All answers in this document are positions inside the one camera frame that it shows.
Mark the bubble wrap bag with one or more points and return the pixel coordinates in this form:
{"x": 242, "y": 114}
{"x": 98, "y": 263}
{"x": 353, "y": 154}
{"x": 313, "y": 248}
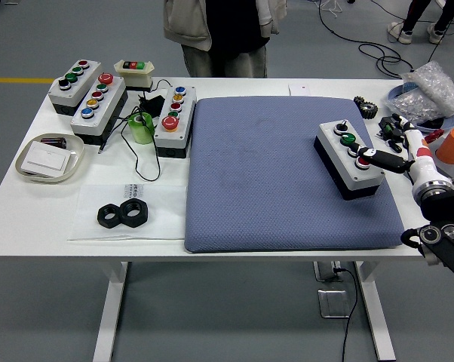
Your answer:
{"x": 434, "y": 83}

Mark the orange cylinder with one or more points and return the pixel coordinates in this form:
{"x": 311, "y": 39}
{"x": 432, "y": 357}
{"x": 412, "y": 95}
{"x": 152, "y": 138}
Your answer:
{"x": 451, "y": 145}

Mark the person in white shoes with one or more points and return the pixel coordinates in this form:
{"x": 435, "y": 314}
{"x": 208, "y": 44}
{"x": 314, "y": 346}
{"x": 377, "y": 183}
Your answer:
{"x": 411, "y": 15}

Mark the clear printed plastic bag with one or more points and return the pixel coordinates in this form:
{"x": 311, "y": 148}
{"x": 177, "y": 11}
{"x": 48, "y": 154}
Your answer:
{"x": 163, "y": 218}

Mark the large black gear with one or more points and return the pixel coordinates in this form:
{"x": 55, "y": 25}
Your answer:
{"x": 368, "y": 111}

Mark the grey four-button control box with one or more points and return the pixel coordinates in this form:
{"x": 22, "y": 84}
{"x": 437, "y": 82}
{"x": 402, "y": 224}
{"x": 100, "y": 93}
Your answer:
{"x": 61, "y": 100}

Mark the white square dish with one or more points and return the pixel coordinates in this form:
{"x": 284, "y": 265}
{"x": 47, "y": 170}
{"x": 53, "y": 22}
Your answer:
{"x": 76, "y": 147}

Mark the white wall switch plate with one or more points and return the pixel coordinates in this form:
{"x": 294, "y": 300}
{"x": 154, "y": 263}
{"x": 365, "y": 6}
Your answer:
{"x": 46, "y": 160}

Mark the small black connector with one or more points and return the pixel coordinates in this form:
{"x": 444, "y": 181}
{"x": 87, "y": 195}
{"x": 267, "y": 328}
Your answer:
{"x": 393, "y": 146}

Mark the blue-rimmed white plate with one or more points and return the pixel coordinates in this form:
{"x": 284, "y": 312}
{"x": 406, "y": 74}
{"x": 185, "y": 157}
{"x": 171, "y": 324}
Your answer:
{"x": 394, "y": 92}

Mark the grey box under table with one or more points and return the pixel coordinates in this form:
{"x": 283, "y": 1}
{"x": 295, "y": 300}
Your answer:
{"x": 323, "y": 271}

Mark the blue-grey textured mat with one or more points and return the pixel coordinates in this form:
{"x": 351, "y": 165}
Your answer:
{"x": 268, "y": 169}

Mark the metal floor socket box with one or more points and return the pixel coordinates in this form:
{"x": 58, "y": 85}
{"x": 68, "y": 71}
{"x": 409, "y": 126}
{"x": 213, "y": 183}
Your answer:
{"x": 332, "y": 303}

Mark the black module with green terminal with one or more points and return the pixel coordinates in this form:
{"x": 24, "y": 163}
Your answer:
{"x": 387, "y": 126}

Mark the white table leg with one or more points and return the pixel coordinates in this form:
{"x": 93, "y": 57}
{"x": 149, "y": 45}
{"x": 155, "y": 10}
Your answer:
{"x": 108, "y": 320}
{"x": 378, "y": 320}

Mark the red clip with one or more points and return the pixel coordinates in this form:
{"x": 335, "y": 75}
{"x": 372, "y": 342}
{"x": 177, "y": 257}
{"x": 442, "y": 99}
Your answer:
{"x": 433, "y": 135}

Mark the five-button box, mushroom stop button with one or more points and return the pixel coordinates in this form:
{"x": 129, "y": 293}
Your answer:
{"x": 170, "y": 141}

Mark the five-button box, blue end button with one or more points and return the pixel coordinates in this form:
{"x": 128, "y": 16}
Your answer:
{"x": 83, "y": 128}

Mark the clear bag of metal parts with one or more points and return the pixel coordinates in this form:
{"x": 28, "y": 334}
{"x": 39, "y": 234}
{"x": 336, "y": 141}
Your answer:
{"x": 411, "y": 103}

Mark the small black gear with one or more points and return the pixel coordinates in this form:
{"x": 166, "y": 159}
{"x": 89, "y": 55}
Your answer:
{"x": 358, "y": 100}

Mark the cream three-button switch box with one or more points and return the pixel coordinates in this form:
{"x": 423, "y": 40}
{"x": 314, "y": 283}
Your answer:
{"x": 136, "y": 79}

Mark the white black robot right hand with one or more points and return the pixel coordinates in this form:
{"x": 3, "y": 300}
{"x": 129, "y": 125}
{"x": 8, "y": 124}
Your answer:
{"x": 425, "y": 169}

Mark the green tape roll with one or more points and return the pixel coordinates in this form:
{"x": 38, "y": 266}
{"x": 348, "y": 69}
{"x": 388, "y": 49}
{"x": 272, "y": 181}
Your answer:
{"x": 141, "y": 132}

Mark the four-button box with selector knob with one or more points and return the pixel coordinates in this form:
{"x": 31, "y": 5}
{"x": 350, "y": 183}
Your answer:
{"x": 336, "y": 151}

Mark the black hex nut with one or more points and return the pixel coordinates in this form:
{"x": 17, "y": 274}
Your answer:
{"x": 102, "y": 218}
{"x": 134, "y": 220}

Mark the dark brown cylinder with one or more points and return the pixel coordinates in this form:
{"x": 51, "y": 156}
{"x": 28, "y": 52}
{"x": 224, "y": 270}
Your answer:
{"x": 55, "y": 142}

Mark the black power adapter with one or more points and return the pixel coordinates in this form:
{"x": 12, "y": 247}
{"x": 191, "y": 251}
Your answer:
{"x": 153, "y": 103}

